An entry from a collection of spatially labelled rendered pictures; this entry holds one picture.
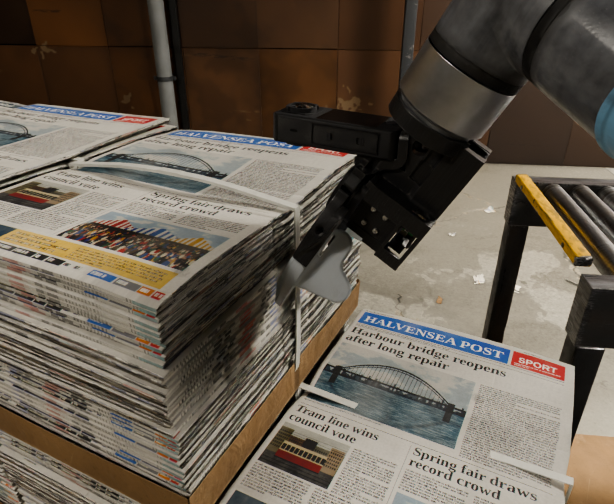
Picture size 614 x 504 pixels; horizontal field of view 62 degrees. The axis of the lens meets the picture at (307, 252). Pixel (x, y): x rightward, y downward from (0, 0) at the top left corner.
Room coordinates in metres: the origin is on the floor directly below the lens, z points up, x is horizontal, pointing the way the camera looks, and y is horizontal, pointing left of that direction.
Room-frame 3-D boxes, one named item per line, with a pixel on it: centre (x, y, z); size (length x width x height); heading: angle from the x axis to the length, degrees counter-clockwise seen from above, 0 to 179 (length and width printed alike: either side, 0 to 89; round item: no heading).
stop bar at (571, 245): (0.99, -0.51, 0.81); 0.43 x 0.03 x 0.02; 173
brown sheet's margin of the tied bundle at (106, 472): (0.40, 0.19, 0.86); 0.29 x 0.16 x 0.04; 64
